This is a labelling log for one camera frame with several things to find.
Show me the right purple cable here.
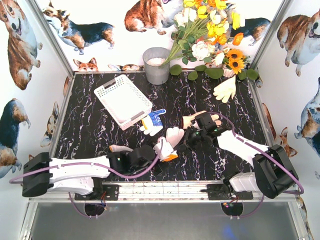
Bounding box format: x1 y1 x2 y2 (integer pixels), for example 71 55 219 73
211 111 305 218

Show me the grey metal bucket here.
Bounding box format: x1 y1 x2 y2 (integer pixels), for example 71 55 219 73
142 47 170 85

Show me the white glove front left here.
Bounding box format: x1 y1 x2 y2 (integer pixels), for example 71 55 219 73
109 144 133 153

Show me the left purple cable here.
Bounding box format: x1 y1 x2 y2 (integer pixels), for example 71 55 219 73
9 138 166 218

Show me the sunflower bunch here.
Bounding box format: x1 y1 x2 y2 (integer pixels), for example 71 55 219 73
223 48 250 75

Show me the blue dotted knit glove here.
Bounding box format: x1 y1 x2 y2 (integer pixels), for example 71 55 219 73
139 108 166 137

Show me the cream leather glove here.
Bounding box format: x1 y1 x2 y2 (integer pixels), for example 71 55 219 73
182 110 222 130
213 75 236 103

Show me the white plastic storage basket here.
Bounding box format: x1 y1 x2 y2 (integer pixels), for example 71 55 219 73
94 74 153 131

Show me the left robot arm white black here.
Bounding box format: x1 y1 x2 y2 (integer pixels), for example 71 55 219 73
22 144 159 198

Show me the cream leather glove back right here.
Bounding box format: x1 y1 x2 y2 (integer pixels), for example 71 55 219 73
213 75 236 103

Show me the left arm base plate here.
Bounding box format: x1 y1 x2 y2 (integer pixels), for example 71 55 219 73
74 184 120 201

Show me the artificial flower bouquet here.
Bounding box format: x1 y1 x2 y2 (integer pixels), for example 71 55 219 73
163 0 246 65

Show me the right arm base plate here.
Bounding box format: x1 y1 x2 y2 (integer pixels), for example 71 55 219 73
200 183 254 201

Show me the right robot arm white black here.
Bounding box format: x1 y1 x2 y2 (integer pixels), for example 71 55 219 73
166 111 304 199

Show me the cream leather glove centre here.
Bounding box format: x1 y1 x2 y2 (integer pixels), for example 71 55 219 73
182 110 222 130

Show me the purple cable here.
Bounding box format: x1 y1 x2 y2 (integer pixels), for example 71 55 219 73
9 138 166 218
211 111 305 218

